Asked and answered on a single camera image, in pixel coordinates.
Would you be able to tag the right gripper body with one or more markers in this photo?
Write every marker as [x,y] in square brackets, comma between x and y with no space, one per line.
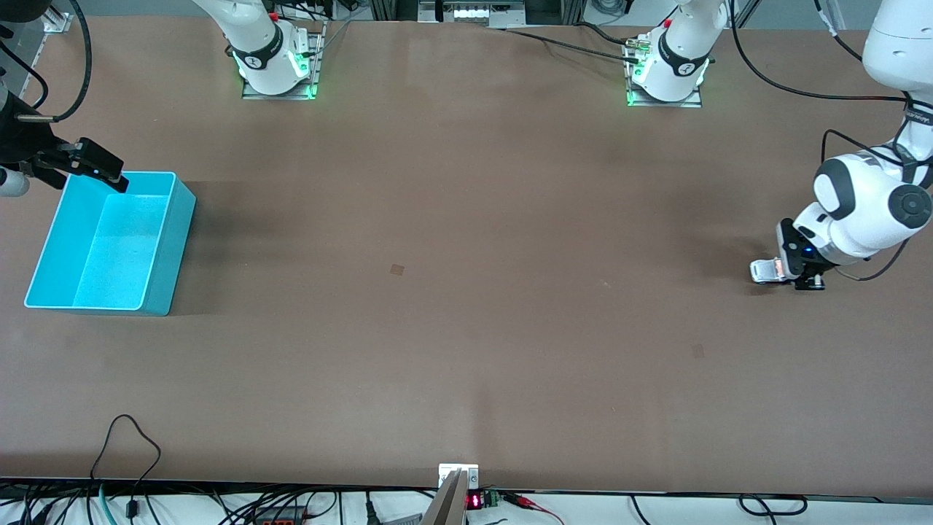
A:
[20,144]

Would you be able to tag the white jeep toy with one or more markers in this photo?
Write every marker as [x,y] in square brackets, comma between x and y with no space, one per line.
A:
[765,271]

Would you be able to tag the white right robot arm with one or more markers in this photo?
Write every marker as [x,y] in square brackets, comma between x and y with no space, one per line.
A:
[255,36]

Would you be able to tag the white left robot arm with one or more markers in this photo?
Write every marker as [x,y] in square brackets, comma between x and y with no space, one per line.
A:
[896,44]

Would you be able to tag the cyan plastic bin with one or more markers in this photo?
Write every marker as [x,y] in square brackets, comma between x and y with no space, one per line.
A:
[109,248]

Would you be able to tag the red clip lead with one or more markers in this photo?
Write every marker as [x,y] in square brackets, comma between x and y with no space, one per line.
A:
[521,500]

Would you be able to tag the orange connector block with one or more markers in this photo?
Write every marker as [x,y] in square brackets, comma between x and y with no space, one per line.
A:
[280,520]

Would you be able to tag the metal control box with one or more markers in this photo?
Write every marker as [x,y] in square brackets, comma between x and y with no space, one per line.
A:
[474,13]

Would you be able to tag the red digit display module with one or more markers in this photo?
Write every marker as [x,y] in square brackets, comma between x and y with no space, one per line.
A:
[475,501]

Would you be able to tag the grey aluminium bar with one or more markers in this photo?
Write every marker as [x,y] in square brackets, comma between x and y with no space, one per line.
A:
[446,507]

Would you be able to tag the aluminium corner bracket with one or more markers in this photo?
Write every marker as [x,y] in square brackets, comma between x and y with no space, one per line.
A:
[58,22]

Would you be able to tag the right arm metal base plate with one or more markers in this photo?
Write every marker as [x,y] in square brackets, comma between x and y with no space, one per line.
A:
[280,96]

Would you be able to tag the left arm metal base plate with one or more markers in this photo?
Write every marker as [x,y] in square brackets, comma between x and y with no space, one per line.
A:
[667,104]

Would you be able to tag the white mount plate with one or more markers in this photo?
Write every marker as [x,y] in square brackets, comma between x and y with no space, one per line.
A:
[471,477]

